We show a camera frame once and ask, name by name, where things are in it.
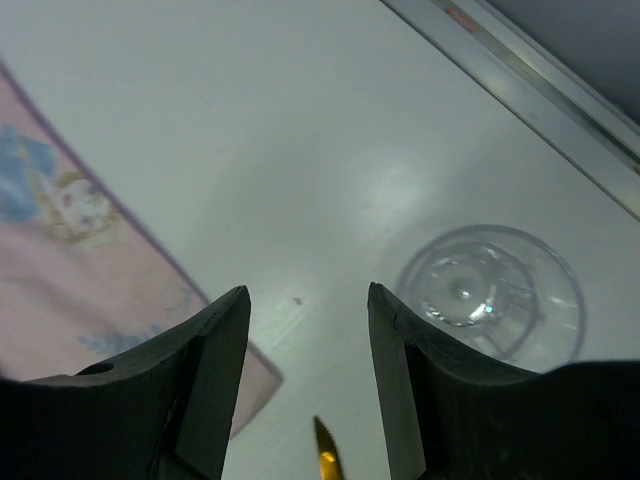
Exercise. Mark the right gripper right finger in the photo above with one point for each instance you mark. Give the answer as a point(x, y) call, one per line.
point(451, 412)

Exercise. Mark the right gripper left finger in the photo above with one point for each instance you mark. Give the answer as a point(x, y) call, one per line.
point(161, 410)

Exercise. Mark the clear drinking glass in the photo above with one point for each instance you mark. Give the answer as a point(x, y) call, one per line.
point(501, 291)

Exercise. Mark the gold knife green handle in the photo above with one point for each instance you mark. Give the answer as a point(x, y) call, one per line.
point(328, 455)

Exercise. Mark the aluminium table edge rail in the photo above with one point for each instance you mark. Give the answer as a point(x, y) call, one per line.
point(588, 151)

